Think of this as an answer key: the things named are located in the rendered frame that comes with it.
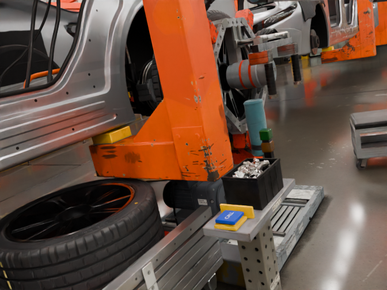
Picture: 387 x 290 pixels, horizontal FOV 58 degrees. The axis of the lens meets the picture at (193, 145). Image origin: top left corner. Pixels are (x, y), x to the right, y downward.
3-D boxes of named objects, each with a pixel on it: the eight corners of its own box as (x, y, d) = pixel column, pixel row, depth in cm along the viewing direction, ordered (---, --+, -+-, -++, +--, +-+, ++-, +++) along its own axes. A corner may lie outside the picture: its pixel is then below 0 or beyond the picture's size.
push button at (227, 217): (226, 215, 118) (224, 209, 117) (245, 217, 114) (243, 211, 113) (215, 225, 112) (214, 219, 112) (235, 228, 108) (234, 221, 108)
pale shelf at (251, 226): (256, 183, 149) (255, 176, 148) (295, 185, 139) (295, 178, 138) (203, 235, 115) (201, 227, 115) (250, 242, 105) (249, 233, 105)
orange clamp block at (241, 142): (231, 130, 177) (232, 148, 178) (245, 130, 172) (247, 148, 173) (238, 129, 183) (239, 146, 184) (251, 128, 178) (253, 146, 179)
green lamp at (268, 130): (264, 137, 140) (262, 128, 140) (273, 137, 138) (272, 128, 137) (260, 140, 137) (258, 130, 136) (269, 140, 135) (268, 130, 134)
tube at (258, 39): (237, 48, 169) (233, 26, 166) (275, 41, 158) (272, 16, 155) (219, 52, 155) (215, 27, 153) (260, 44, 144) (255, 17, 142)
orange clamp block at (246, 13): (239, 33, 187) (241, 18, 189) (253, 30, 182) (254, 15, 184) (233, 26, 181) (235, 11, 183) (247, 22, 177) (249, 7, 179)
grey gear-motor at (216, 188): (177, 223, 204) (164, 167, 196) (242, 232, 180) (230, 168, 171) (158, 239, 190) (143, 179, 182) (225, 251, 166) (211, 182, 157)
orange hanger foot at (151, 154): (120, 164, 184) (103, 100, 176) (203, 166, 154) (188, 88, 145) (96, 177, 171) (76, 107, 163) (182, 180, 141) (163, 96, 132)
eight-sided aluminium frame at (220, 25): (261, 115, 204) (246, 18, 191) (272, 114, 200) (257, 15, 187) (215, 144, 162) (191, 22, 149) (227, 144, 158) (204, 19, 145)
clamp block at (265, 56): (254, 64, 153) (251, 52, 151) (273, 61, 147) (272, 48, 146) (249, 65, 149) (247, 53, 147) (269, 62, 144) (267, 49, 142)
